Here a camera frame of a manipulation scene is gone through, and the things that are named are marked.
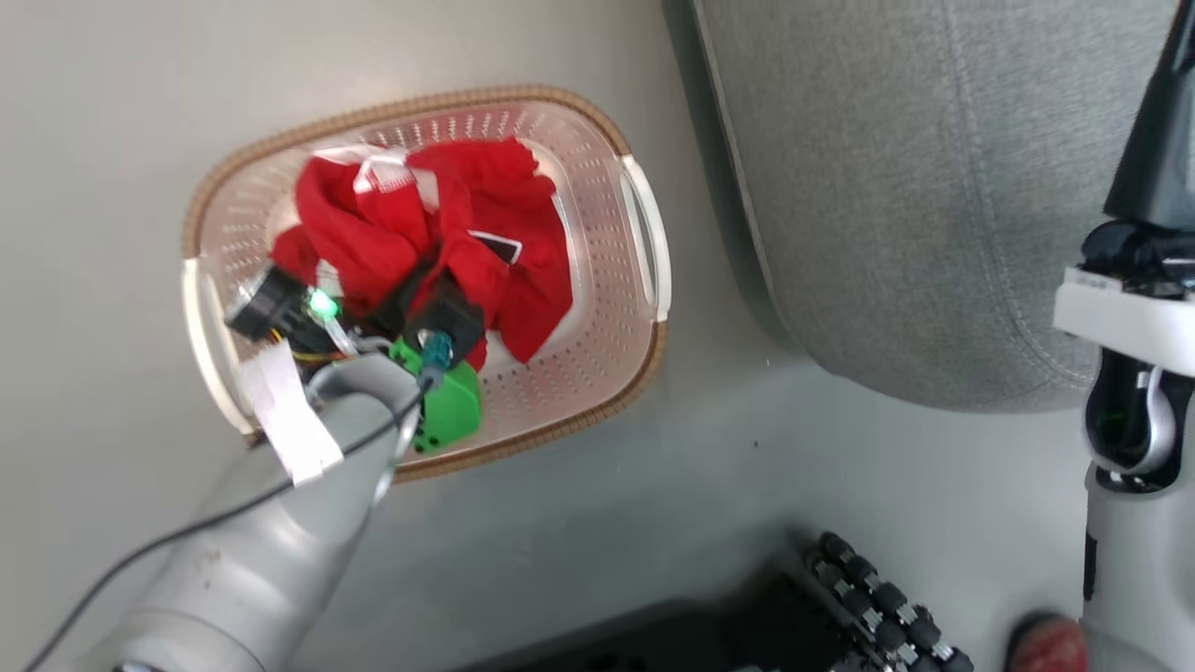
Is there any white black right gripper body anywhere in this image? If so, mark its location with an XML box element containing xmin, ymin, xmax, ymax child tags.
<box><xmin>1055</xmin><ymin>219</ymin><xmax>1195</xmax><ymax>494</ymax></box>

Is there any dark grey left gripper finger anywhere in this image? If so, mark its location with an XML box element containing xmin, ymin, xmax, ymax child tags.
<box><xmin>369</xmin><ymin>263</ymin><xmax>445</xmax><ymax>340</ymax></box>

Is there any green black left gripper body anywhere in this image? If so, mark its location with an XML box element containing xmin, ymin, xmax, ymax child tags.
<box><xmin>390</xmin><ymin>287</ymin><xmax>486</xmax><ymax>455</ymax></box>

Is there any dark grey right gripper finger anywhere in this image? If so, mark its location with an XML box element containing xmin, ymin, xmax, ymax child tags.
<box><xmin>1104</xmin><ymin>0</ymin><xmax>1195</xmax><ymax>231</ymax></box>

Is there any red sports jersey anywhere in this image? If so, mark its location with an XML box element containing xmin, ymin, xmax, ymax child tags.
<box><xmin>269</xmin><ymin>138</ymin><xmax>575</xmax><ymax>372</ymax></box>

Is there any cream perforated laundry basket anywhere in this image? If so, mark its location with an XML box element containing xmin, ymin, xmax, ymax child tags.
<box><xmin>180</xmin><ymin>86</ymin><xmax>673</xmax><ymax>483</ymax></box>

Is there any grey fabric sofa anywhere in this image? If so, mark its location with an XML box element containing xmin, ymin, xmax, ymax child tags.
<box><xmin>689</xmin><ymin>0</ymin><xmax>1179</xmax><ymax>414</ymax></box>

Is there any red round button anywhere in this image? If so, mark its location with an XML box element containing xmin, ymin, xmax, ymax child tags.
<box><xmin>1008</xmin><ymin>611</ymin><xmax>1090</xmax><ymax>672</ymax></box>

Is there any black roller omni wheel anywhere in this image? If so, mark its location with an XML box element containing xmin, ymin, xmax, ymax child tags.
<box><xmin>803</xmin><ymin>532</ymin><xmax>974</xmax><ymax>672</ymax></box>

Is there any teal cable connector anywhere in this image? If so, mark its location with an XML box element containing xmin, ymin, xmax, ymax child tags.
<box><xmin>420</xmin><ymin>331</ymin><xmax>455</xmax><ymax>389</ymax></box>

